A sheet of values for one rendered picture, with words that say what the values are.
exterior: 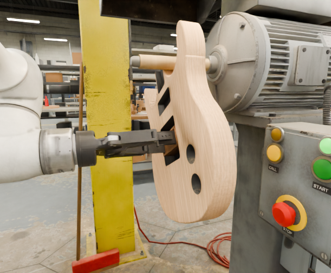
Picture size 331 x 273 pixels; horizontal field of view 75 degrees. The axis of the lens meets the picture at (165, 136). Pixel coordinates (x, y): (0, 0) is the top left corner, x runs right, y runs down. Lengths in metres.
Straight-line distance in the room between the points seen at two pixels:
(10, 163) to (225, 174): 0.36
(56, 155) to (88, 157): 0.06
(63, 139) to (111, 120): 0.98
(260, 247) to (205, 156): 0.52
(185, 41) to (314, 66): 0.32
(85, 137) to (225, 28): 0.42
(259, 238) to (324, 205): 0.44
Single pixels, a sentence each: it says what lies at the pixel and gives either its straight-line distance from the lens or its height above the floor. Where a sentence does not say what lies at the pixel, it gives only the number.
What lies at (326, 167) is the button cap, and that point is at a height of 1.08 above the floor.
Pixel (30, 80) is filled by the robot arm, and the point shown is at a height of 1.20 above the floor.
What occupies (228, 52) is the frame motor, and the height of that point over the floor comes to 1.27.
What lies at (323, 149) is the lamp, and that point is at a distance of 0.38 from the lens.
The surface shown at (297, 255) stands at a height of 0.73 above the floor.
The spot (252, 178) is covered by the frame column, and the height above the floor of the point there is 0.91.
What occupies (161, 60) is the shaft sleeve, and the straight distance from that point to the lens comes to 0.53.
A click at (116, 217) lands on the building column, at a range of 1.64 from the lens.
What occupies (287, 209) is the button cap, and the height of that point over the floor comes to 0.99.
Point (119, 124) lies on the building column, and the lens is 1.42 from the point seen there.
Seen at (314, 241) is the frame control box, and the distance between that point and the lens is 0.44.
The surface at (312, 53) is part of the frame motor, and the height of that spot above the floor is 1.27.
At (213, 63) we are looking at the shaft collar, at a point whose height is 1.25.
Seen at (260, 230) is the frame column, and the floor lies 0.75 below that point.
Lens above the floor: 1.18
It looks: 12 degrees down
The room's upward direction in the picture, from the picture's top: straight up
